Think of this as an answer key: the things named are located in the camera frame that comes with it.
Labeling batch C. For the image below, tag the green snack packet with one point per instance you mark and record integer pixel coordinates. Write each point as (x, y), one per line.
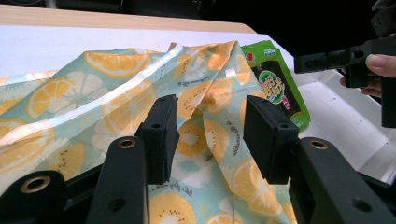
(275, 84)

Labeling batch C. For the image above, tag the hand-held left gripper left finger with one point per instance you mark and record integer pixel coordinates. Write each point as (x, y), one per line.
(124, 180)

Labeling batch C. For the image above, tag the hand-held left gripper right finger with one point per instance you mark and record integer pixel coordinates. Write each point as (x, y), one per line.
(323, 180)

